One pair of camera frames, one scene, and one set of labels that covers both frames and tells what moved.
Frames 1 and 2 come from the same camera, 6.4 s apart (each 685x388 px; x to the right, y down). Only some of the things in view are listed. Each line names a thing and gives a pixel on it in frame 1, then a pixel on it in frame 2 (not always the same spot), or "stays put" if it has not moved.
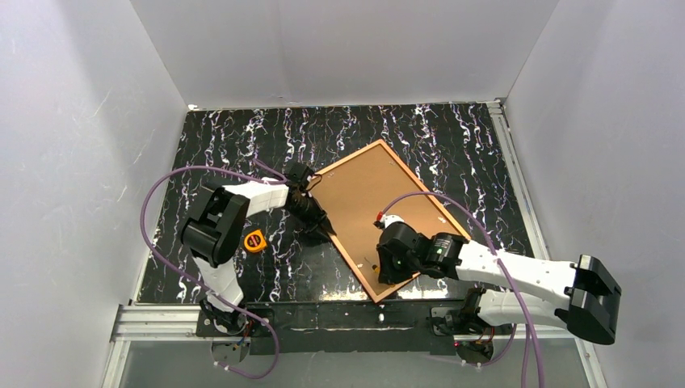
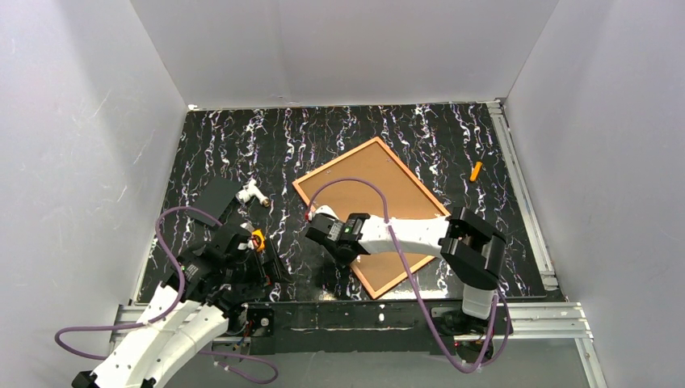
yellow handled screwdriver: [375, 267] → [476, 168]
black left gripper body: [314, 217] → [262, 262]
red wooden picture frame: [375, 181] stays put
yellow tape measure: [254, 241] stays put
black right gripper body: [383, 256] → [322, 232]
